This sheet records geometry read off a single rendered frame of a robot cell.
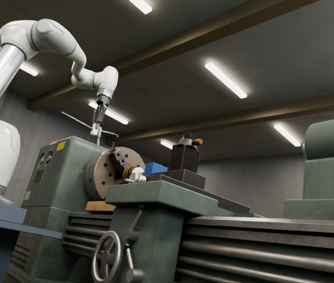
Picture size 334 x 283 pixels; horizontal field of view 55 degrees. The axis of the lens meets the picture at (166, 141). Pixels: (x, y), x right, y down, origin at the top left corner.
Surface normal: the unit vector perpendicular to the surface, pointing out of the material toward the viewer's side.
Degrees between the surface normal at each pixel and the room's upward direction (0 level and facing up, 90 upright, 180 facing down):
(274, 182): 90
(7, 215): 90
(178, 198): 90
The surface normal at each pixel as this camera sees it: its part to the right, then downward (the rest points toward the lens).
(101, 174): 0.62, -0.16
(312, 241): -0.77, -0.35
